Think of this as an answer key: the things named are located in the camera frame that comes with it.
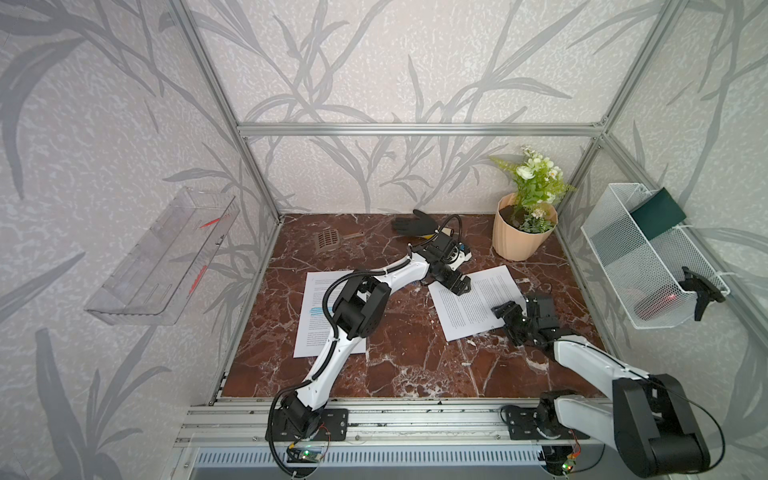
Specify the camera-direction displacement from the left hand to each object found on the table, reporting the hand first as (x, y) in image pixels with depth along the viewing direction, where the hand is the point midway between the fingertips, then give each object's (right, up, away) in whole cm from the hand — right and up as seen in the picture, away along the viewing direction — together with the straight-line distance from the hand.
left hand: (460, 282), depth 98 cm
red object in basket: (+36, 0, -34) cm, 49 cm away
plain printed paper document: (+3, -9, -5) cm, 11 cm away
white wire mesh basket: (+45, +5, -20) cm, 49 cm away
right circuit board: (+20, -39, -29) cm, 52 cm away
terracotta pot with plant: (+23, +23, +1) cm, 32 cm away
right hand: (+9, -8, -8) cm, 14 cm away
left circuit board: (-43, -37, -28) cm, 63 cm away
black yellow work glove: (-11, +19, +21) cm, 31 cm away
